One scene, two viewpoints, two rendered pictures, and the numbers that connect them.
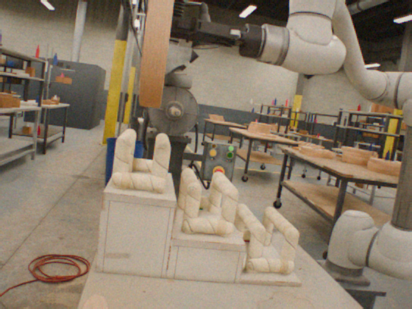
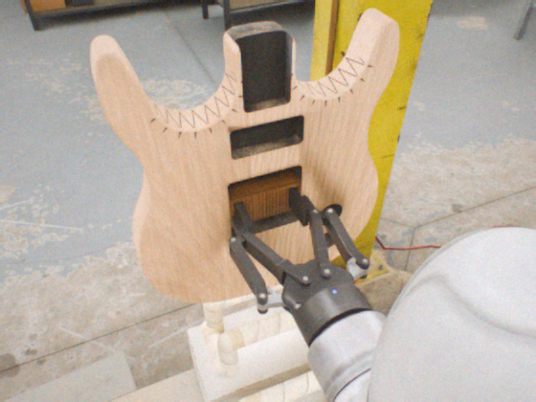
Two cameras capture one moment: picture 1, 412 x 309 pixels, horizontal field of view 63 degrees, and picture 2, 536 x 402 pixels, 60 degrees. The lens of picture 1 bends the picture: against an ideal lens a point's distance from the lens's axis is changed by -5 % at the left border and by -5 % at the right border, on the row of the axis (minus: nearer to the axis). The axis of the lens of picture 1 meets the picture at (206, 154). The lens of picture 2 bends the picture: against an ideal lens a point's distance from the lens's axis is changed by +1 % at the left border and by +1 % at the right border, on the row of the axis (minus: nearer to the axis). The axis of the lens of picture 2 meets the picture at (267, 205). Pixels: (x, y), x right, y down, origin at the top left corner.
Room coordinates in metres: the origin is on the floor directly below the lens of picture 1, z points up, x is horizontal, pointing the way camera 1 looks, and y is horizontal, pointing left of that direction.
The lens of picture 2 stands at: (0.71, -0.30, 1.88)
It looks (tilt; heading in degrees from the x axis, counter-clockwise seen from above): 44 degrees down; 77
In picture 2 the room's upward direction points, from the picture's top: straight up
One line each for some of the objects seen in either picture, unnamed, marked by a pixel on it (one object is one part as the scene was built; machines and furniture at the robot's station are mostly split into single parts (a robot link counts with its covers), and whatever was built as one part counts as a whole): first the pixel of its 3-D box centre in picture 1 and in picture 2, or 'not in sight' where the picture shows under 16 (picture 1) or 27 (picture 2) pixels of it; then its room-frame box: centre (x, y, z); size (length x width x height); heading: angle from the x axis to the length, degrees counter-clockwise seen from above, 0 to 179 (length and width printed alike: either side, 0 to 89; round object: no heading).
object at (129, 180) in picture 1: (138, 181); (215, 346); (0.72, 0.13, 1.12); 0.11 x 0.03 x 0.03; 100
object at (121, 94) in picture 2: not in sight; (136, 90); (0.68, 0.13, 1.64); 0.07 x 0.04 x 0.10; 9
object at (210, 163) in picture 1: (210, 164); not in sight; (1.92, -0.03, 0.99); 0.24 x 0.21 x 0.26; 10
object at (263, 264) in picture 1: (271, 265); not in sight; (0.77, -0.19, 0.96); 0.11 x 0.03 x 0.03; 100
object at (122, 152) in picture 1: (121, 165); (213, 317); (0.72, 0.17, 1.15); 0.03 x 0.03 x 0.09
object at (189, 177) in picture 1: (190, 181); (292, 389); (0.83, 0.03, 1.12); 0.20 x 0.03 x 0.03; 9
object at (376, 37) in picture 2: not in sight; (362, 54); (0.93, 0.17, 1.63); 0.07 x 0.04 x 0.09; 9
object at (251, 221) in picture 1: (249, 219); not in sight; (0.85, -0.13, 1.04); 0.20 x 0.03 x 0.03; 9
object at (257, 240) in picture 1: (254, 251); not in sight; (0.77, -0.15, 0.99); 0.03 x 0.03 x 0.09
